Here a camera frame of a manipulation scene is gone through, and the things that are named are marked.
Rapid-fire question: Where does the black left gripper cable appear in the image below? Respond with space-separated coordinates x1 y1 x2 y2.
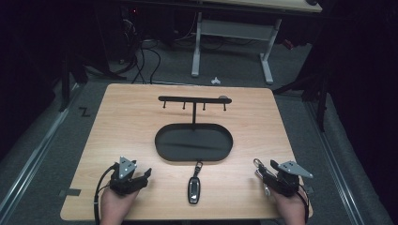
93 164 116 225

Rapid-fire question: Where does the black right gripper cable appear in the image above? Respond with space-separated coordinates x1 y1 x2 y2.
296 183 312 225

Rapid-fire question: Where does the white metal frame desk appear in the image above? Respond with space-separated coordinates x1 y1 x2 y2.
191 0 324 86

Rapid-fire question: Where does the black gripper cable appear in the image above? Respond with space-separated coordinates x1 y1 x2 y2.
93 164 116 225
296 183 312 225

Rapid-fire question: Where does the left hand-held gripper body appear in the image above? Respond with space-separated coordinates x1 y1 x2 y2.
109 156 149 197

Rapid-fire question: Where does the bundle of black floor cables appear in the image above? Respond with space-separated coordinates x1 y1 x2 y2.
117 12 162 85

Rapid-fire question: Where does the grey tape strip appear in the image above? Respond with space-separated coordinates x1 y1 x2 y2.
58 187 82 198

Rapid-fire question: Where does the dark metal stand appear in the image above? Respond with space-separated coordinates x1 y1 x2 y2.
57 50 90 113

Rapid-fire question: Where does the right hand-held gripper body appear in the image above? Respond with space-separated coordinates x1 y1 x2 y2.
262 159 314 198

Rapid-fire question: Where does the black key holder with tray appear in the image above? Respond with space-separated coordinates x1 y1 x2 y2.
154 95 235 163

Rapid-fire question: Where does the dark tripod stand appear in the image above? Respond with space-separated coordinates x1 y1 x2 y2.
271 59 334 133

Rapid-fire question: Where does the metal floor rail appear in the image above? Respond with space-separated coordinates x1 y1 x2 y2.
304 98 366 225
0 83 80 218

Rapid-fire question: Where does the person's left hand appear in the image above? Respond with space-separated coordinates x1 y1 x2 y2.
99 187 141 225

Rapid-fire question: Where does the person's right hand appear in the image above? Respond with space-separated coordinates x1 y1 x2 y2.
269 187 310 225

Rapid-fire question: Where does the black car key with strap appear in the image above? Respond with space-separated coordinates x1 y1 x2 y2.
187 160 204 205

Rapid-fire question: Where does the silver carabiner keychain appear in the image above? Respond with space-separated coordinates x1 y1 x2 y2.
253 157 271 197

